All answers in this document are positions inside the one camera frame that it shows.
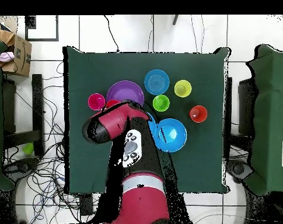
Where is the red plastic cup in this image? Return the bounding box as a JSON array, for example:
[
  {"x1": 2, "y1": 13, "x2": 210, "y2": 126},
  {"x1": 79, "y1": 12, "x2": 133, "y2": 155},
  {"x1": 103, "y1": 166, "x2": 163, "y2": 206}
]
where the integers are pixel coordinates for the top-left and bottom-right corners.
[{"x1": 105, "y1": 99, "x2": 121, "y2": 109}]

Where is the purple plastic bowl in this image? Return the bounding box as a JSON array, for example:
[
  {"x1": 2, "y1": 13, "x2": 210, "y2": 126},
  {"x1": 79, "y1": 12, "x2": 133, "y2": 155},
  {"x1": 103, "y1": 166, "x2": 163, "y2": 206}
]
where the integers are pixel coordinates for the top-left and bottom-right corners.
[{"x1": 106, "y1": 80, "x2": 145, "y2": 109}]

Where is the pink plastic cup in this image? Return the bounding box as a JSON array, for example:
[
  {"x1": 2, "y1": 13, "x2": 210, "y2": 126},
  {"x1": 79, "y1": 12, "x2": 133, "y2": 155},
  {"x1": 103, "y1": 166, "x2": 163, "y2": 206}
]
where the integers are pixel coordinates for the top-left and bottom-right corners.
[{"x1": 88, "y1": 93, "x2": 106, "y2": 111}]

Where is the green plastic cup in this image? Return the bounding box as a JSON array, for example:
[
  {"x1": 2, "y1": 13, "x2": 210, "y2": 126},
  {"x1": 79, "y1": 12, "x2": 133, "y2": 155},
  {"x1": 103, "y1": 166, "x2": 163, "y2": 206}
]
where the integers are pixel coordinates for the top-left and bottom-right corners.
[{"x1": 152, "y1": 94, "x2": 170, "y2": 113}]

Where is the small patterned blue bowl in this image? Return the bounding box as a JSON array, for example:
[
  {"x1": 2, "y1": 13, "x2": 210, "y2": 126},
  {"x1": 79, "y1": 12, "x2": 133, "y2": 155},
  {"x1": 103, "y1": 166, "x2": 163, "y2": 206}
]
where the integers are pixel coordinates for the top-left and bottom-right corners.
[{"x1": 144, "y1": 69, "x2": 170, "y2": 96}]

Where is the yellow plastic cup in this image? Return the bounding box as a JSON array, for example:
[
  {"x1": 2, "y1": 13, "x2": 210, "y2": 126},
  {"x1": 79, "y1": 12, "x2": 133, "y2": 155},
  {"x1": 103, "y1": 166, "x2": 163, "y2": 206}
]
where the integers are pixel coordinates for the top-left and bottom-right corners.
[{"x1": 174, "y1": 79, "x2": 193, "y2": 98}]

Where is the orange plastic cup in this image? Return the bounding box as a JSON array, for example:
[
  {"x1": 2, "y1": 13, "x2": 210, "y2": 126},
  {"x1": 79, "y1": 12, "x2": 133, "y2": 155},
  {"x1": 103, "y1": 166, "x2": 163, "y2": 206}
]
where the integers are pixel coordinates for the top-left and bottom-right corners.
[{"x1": 189, "y1": 105, "x2": 208, "y2": 124}]

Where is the dark green tablecloth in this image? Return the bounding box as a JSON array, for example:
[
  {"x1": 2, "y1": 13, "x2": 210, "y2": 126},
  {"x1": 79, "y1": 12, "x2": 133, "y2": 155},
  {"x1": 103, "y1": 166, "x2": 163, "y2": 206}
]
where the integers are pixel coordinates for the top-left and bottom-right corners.
[{"x1": 62, "y1": 46, "x2": 230, "y2": 194}]

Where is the black power adapter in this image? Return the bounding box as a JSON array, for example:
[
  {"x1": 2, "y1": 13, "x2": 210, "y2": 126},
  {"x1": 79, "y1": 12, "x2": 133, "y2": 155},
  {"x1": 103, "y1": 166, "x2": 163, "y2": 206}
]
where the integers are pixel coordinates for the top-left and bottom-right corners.
[{"x1": 79, "y1": 194, "x2": 93, "y2": 216}]

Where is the black cabinet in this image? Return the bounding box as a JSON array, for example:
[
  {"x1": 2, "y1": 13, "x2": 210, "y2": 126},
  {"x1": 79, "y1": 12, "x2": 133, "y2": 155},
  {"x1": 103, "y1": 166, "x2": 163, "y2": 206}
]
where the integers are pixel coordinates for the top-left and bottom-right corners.
[{"x1": 237, "y1": 78, "x2": 257, "y2": 137}]

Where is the black metal stand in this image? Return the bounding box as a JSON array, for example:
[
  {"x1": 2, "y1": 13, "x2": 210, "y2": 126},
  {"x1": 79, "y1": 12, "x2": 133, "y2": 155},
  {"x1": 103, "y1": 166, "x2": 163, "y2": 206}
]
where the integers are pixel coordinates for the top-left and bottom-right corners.
[{"x1": 2, "y1": 73, "x2": 45, "y2": 157}]

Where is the dark grey machine foot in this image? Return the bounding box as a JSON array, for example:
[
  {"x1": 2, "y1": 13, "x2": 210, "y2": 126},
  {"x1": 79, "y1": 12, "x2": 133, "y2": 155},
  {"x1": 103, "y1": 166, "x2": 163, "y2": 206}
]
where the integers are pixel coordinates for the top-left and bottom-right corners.
[
  {"x1": 227, "y1": 159, "x2": 253, "y2": 183},
  {"x1": 5, "y1": 158, "x2": 39, "y2": 174}
]

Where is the green cup on floor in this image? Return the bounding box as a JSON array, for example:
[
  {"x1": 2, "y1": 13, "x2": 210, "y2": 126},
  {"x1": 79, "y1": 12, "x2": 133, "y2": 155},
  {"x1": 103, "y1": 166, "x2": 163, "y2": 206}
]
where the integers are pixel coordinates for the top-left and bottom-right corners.
[{"x1": 22, "y1": 142, "x2": 35, "y2": 155}]

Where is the cardboard box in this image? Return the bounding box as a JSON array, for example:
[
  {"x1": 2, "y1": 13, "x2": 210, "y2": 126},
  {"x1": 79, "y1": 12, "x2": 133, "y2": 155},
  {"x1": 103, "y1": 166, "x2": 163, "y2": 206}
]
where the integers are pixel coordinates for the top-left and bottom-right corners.
[{"x1": 0, "y1": 24, "x2": 33, "y2": 78}]

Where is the pink cloth bundle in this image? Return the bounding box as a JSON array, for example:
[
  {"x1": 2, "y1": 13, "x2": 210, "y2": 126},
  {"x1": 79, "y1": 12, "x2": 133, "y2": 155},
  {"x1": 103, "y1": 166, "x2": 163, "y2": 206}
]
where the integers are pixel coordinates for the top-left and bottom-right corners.
[{"x1": 0, "y1": 51, "x2": 15, "y2": 63}]

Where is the black cable bundle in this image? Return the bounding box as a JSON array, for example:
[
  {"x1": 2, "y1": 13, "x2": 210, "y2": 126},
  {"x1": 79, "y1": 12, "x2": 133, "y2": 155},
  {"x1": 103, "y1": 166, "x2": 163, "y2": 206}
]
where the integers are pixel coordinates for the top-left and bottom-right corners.
[{"x1": 3, "y1": 61, "x2": 102, "y2": 224}]

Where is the black square frame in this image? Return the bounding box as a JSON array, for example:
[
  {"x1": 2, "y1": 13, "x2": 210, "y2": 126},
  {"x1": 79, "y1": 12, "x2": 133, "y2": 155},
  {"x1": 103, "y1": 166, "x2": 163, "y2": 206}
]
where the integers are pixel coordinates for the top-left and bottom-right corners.
[{"x1": 24, "y1": 15, "x2": 60, "y2": 42}]

